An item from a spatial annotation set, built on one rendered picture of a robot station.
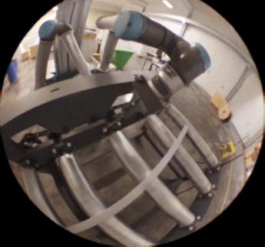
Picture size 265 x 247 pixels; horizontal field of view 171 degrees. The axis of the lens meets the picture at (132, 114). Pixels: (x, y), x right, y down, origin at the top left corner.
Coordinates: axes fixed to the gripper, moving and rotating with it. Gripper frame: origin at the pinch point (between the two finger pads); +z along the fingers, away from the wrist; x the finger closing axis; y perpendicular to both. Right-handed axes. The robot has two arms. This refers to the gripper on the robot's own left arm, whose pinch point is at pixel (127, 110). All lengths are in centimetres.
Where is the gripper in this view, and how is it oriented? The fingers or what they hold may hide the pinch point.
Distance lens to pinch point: 34.5
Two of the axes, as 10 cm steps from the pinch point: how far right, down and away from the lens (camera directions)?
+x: 4.2, 8.7, -2.6
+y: -6.0, 0.5, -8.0
